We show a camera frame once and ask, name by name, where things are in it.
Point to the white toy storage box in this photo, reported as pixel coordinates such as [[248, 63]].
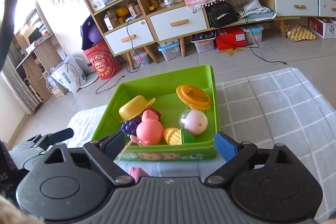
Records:
[[324, 27]]

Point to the clear blue-lid storage bin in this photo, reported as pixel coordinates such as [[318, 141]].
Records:
[[170, 50]]

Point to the pink toy book box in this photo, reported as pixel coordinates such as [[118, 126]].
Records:
[[137, 173]]

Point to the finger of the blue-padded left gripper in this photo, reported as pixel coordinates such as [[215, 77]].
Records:
[[60, 136]]

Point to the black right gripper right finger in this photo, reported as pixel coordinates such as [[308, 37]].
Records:
[[236, 155]]

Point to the yellow toy pot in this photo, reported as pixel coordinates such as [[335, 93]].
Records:
[[134, 107]]

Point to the white paper shopping bag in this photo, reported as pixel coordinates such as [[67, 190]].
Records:
[[69, 74]]

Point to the red printed bucket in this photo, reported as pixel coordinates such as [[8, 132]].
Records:
[[102, 60]]

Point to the black bag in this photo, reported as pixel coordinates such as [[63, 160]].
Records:
[[221, 14]]

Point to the pink toy gourd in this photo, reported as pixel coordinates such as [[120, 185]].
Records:
[[150, 130]]

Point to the yellow toy corn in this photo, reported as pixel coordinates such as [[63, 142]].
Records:
[[178, 136]]

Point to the yellow egg tray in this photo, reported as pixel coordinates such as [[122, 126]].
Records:
[[298, 33]]

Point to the wooden open shelf cabinet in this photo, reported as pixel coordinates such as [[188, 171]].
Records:
[[124, 26]]

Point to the purple exercise ball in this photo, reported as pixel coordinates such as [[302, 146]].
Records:
[[90, 34]]

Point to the green plastic storage box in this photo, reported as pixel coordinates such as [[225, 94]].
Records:
[[160, 90]]

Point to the purple toy grapes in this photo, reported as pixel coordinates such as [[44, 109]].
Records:
[[129, 127]]

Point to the grey checked cloth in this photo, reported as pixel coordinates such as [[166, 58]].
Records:
[[275, 107]]

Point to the wooden desk shelf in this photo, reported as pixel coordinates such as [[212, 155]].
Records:
[[40, 49]]

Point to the wooden white drawer sideboard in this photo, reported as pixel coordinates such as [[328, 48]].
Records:
[[178, 21]]

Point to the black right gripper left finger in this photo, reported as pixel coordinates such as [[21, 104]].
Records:
[[102, 154]]

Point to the orange toy pot lid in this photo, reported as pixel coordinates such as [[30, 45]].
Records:
[[194, 97]]

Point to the red cardboard box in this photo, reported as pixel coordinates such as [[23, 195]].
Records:
[[231, 37]]

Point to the pink toy ball shell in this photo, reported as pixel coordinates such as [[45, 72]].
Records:
[[193, 121]]

